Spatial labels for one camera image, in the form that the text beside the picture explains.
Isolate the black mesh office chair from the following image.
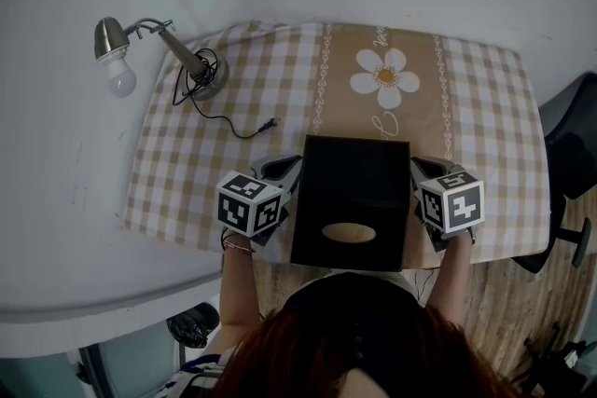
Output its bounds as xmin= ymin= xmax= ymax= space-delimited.
xmin=510 ymin=72 xmax=597 ymax=274

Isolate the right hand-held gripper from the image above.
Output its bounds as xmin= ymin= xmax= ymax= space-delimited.
xmin=410 ymin=156 xmax=486 ymax=254

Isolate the black tissue box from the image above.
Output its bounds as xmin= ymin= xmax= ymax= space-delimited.
xmin=289 ymin=134 xmax=412 ymax=272

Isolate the person's right forearm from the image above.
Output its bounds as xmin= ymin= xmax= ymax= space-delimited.
xmin=426 ymin=235 xmax=473 ymax=318

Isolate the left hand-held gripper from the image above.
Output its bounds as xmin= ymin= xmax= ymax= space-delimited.
xmin=215 ymin=153 xmax=304 ymax=245

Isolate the black lamp power cable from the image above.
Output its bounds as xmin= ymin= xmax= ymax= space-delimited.
xmin=171 ymin=48 xmax=280 ymax=140

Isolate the person's dark top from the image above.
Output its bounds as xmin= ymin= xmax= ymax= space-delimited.
xmin=282 ymin=272 xmax=421 ymax=321

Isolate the thin wrist bracelet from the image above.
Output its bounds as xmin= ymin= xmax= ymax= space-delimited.
xmin=222 ymin=235 xmax=257 ymax=254

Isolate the dark window frame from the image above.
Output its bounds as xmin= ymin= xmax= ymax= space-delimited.
xmin=76 ymin=342 xmax=187 ymax=398

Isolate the metal desk lamp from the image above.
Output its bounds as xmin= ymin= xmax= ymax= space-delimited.
xmin=93 ymin=17 xmax=230 ymax=103

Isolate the person's left forearm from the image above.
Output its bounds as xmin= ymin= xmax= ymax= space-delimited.
xmin=218 ymin=237 xmax=261 ymax=341

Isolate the checked daisy tablecloth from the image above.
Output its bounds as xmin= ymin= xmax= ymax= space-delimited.
xmin=121 ymin=20 xmax=551 ymax=269

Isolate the black chair base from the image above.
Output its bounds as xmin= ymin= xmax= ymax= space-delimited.
xmin=512 ymin=323 xmax=597 ymax=398

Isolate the blue striped white fabric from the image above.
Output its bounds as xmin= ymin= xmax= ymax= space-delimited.
xmin=162 ymin=353 xmax=234 ymax=398

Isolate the black cap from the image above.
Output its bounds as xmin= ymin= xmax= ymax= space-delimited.
xmin=166 ymin=305 xmax=220 ymax=349

